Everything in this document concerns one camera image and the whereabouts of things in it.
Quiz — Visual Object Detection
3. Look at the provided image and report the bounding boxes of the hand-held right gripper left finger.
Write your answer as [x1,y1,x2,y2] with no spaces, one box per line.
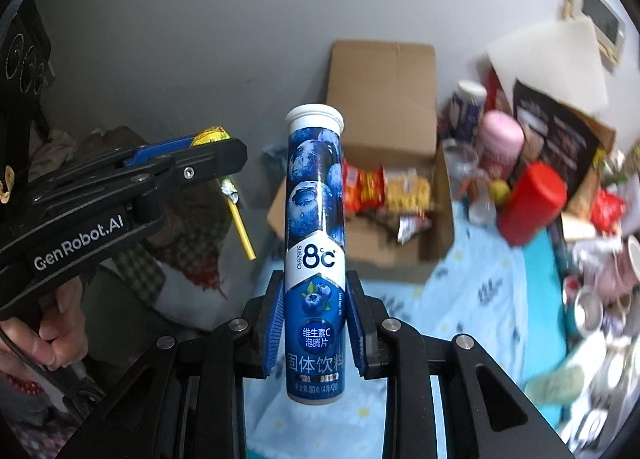
[95,269,286,459]

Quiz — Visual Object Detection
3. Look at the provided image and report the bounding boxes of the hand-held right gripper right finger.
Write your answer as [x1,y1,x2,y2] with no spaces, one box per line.
[345,269,544,459]

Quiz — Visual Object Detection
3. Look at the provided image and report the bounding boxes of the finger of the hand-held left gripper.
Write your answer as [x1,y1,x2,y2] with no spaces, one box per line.
[65,136,202,181]
[30,138,249,221]

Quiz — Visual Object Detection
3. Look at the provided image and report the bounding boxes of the yellow lollipop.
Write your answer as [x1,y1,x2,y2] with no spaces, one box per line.
[192,126,257,261]

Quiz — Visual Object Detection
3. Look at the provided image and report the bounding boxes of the blue tablet tube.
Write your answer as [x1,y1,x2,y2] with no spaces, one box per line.
[283,104,349,408]

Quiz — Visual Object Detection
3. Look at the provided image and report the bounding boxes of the silver purple snack packet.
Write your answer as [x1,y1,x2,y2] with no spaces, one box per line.
[396,214,432,245]

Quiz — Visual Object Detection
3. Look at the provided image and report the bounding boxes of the red snack packet yellow print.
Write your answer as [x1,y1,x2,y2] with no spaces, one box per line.
[342,164,389,216]

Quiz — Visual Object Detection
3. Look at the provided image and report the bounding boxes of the clear packet yellow snacks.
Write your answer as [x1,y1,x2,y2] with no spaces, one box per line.
[385,171,434,216]

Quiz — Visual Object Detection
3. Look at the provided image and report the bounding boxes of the brown cardboard box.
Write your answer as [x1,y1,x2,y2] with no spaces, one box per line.
[266,40,457,271]

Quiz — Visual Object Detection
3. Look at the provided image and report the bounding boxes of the person's left forearm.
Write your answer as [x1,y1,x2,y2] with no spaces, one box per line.
[0,379,72,446]

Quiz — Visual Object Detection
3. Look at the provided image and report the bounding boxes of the person's left hand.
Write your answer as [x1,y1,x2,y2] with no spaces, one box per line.
[0,279,92,391]

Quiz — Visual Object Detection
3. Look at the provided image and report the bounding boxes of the checked cloth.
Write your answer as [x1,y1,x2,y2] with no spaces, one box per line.
[114,178,237,301]

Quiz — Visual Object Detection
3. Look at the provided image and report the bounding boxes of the blue floral tablecloth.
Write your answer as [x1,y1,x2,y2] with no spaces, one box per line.
[245,224,567,459]

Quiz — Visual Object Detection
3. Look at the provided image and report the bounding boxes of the small clear bottle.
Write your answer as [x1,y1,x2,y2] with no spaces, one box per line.
[467,176,499,226]

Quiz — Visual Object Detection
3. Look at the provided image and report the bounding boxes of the clear plastic cup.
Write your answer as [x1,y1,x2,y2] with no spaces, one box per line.
[442,139,481,181]

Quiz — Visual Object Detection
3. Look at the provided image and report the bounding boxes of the teal table cover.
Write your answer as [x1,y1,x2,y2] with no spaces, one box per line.
[520,228,577,381]

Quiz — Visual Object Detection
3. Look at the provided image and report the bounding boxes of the red canister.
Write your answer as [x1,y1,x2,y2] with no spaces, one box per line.
[497,162,570,248]

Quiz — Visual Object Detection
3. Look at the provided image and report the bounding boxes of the pink canister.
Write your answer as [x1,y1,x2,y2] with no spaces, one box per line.
[477,110,526,183]

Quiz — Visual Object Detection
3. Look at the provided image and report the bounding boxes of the dark jar white lid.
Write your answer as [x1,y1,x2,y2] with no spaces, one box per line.
[450,80,489,143]

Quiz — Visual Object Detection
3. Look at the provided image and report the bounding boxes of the pink mug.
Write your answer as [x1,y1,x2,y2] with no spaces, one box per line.
[595,234,640,291]

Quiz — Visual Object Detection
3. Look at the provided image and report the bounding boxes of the red bag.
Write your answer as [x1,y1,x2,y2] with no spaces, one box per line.
[482,64,516,116]

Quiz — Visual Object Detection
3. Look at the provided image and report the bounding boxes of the black snack bag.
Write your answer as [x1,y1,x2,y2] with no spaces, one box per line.
[512,78,604,191]

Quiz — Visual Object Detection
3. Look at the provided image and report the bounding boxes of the small red packet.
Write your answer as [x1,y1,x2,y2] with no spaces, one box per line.
[590,189,626,228]

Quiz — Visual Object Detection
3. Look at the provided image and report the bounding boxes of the brown paper bag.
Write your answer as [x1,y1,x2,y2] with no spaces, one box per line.
[570,114,619,221]

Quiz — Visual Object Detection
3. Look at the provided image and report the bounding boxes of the white foam board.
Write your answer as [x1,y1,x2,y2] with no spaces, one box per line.
[487,16,611,116]

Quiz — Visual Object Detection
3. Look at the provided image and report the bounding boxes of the red bead bracelet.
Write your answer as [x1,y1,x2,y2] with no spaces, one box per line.
[0,372,43,397]

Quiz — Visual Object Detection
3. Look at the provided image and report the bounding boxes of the wall intercom panel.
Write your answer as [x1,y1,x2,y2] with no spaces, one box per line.
[565,0,627,71]

